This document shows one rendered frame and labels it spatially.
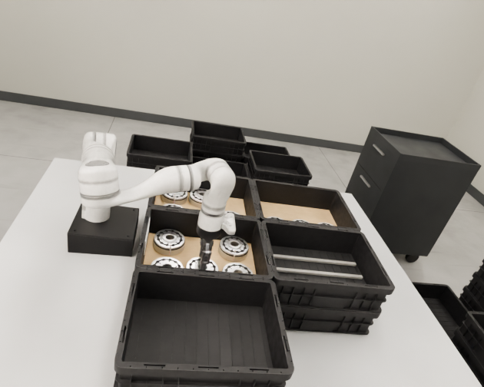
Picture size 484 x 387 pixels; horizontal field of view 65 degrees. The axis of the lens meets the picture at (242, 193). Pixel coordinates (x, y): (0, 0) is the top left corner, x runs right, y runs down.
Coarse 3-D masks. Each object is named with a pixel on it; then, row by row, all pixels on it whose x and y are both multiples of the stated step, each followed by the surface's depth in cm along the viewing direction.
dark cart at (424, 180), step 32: (384, 128) 276; (384, 160) 253; (416, 160) 241; (448, 160) 244; (352, 192) 291; (384, 192) 251; (416, 192) 255; (448, 192) 258; (384, 224) 266; (416, 224) 270; (416, 256) 294
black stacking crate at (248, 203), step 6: (240, 180) 160; (246, 180) 161; (204, 186) 160; (210, 186) 160; (234, 186) 162; (240, 186) 162; (246, 186) 162; (234, 192) 163; (240, 192) 163; (246, 192) 161; (240, 198) 165; (246, 198) 160; (246, 204) 158; (252, 204) 146; (246, 210) 156; (252, 210) 145
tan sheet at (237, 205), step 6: (156, 198) 152; (234, 198) 164; (156, 204) 148; (162, 204) 149; (186, 204) 153; (228, 204) 159; (234, 204) 160; (240, 204) 161; (228, 210) 155; (234, 210) 156; (240, 210) 157
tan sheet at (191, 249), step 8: (152, 240) 130; (192, 240) 134; (216, 240) 137; (152, 248) 127; (184, 248) 130; (192, 248) 131; (200, 248) 132; (216, 248) 133; (144, 256) 122; (152, 256) 123; (160, 256) 124; (168, 256) 125; (176, 256) 125; (184, 256) 126; (192, 256) 127; (216, 256) 130; (248, 256) 133; (184, 264) 123; (224, 264) 127; (248, 264) 130
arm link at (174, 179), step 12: (168, 168) 98; (180, 168) 99; (144, 180) 98; (156, 180) 96; (168, 180) 97; (180, 180) 98; (120, 192) 95; (132, 192) 95; (144, 192) 95; (156, 192) 96; (168, 192) 99; (84, 204) 91; (96, 204) 90; (108, 204) 92; (120, 204) 94
